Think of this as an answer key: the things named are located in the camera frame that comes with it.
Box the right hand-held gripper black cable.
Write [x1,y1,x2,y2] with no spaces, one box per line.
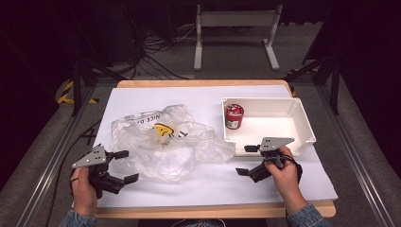
[283,155,305,185]

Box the left hand-held gripper black cable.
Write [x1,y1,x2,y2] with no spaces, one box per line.
[44,118,103,227]

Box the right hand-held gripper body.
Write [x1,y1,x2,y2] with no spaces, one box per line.
[249,136,296,184]

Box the clear plastic bag smiley print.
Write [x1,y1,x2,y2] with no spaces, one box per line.
[111,104,236,183]

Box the person's left hand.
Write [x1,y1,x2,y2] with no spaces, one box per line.
[69,166,98,218]

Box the bundle of black floor cables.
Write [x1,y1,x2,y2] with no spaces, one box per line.
[124,6,198,80]

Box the yellow black striped tape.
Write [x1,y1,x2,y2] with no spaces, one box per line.
[56,79,99,105]

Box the white paper sheet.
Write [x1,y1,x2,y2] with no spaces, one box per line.
[94,84,339,209]

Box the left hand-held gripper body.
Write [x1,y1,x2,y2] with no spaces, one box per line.
[71,144,126,200]

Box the wooden table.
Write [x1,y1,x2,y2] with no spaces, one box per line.
[94,79,337,219]

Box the black tripod stand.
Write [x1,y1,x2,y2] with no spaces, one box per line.
[69,58,127,117]
[283,56,342,116]

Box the white metal stand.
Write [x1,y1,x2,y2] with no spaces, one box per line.
[193,3,284,72]

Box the white plastic box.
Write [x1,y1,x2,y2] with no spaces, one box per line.
[220,96,317,158]

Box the hand-held gripper black cable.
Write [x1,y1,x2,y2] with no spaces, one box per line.
[44,118,103,227]
[283,155,305,185]

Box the person's right hand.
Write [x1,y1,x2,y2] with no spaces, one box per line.
[264,145,308,214]

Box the aluminium rail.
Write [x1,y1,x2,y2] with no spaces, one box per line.
[13,86,105,227]
[315,84,396,227]

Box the red can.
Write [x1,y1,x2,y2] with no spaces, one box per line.
[224,103,245,131]

